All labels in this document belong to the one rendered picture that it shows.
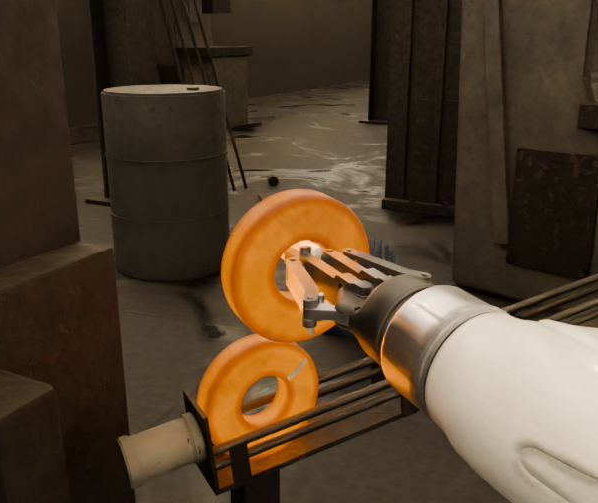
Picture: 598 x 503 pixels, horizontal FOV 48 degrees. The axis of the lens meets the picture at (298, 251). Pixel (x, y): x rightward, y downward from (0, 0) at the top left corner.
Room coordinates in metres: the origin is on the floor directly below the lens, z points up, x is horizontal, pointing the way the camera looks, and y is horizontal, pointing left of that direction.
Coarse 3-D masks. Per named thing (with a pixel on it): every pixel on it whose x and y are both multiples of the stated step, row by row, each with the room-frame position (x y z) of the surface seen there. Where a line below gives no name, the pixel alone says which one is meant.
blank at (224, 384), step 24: (216, 360) 0.72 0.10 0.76; (240, 360) 0.71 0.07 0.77; (264, 360) 0.73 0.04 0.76; (288, 360) 0.74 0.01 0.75; (216, 384) 0.70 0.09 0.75; (240, 384) 0.71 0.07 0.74; (288, 384) 0.74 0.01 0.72; (312, 384) 0.76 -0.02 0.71; (216, 408) 0.69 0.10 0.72; (240, 408) 0.71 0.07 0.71; (288, 408) 0.74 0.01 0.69; (216, 432) 0.69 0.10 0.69; (240, 432) 0.71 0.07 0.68; (264, 456) 0.73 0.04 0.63
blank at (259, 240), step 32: (288, 192) 0.65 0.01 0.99; (320, 192) 0.67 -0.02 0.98; (256, 224) 0.61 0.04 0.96; (288, 224) 0.62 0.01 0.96; (320, 224) 0.64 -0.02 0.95; (352, 224) 0.66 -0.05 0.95; (224, 256) 0.62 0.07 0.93; (256, 256) 0.61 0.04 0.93; (224, 288) 0.62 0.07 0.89; (256, 288) 0.61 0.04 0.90; (256, 320) 0.61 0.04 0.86; (288, 320) 0.63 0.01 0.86
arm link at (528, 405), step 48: (480, 336) 0.38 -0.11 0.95; (528, 336) 0.37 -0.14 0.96; (576, 336) 0.37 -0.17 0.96; (432, 384) 0.39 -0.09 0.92; (480, 384) 0.35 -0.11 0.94; (528, 384) 0.33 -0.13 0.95; (576, 384) 0.32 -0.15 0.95; (480, 432) 0.34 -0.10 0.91; (528, 432) 0.32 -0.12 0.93; (576, 432) 0.30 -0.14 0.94; (528, 480) 0.31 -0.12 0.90; (576, 480) 0.29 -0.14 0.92
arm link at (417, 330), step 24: (432, 288) 0.45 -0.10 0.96; (456, 288) 0.46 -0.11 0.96; (408, 312) 0.44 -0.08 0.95; (432, 312) 0.43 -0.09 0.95; (456, 312) 0.42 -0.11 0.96; (480, 312) 0.42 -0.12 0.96; (504, 312) 0.43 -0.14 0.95; (384, 336) 0.44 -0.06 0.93; (408, 336) 0.42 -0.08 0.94; (432, 336) 0.41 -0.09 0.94; (384, 360) 0.44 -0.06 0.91; (408, 360) 0.41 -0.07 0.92; (408, 384) 0.41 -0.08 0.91
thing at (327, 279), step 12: (300, 252) 0.60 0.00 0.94; (312, 264) 0.58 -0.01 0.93; (324, 264) 0.58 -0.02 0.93; (312, 276) 0.58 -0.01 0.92; (324, 276) 0.56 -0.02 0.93; (336, 276) 0.55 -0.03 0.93; (348, 276) 0.54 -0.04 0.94; (324, 288) 0.56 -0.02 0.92; (336, 288) 0.54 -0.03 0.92; (360, 288) 0.51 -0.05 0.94
